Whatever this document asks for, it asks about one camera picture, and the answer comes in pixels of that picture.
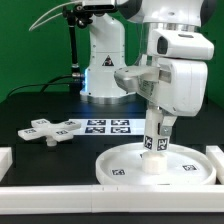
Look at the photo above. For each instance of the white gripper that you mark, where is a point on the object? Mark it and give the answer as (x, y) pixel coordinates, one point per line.
(180, 93)

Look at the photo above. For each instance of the white round table top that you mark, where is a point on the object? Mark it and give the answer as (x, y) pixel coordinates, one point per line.
(131, 164)

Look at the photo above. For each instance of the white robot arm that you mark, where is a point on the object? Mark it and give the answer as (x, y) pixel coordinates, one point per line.
(170, 31)

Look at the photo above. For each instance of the white right fence block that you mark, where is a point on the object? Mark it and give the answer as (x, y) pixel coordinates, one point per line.
(216, 156)

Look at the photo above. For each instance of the white fence block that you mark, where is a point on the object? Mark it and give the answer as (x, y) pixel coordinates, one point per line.
(5, 160)
(216, 156)

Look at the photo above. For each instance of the white marker sheet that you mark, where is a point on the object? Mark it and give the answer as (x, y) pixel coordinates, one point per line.
(110, 127)

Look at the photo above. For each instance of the white cross-shaped table base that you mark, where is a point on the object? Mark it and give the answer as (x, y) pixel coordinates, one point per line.
(53, 133)

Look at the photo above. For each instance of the white left fence block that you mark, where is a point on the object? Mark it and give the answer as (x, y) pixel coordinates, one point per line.
(5, 160)

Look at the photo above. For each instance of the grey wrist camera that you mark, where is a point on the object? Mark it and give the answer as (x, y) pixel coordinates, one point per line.
(128, 78)

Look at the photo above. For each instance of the white front fence rail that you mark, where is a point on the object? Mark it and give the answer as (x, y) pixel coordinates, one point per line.
(102, 198)

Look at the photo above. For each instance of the black camera stand pole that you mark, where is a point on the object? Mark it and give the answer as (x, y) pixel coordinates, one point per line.
(76, 17)

